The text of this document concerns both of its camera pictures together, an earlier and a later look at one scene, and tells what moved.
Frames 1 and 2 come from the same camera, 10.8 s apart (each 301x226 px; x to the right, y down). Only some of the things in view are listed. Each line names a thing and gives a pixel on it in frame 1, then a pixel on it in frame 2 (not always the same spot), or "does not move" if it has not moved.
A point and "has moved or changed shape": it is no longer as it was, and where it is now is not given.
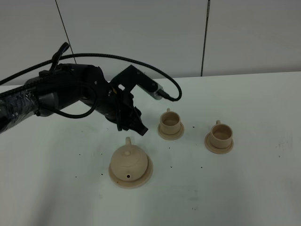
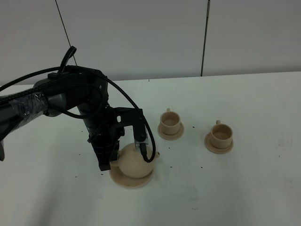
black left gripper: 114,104 -> 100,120
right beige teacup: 221,135 does not move
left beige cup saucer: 171,137 does not move
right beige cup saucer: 213,149 does not move
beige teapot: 129,162 has moved or changed shape
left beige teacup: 170,122 does not move
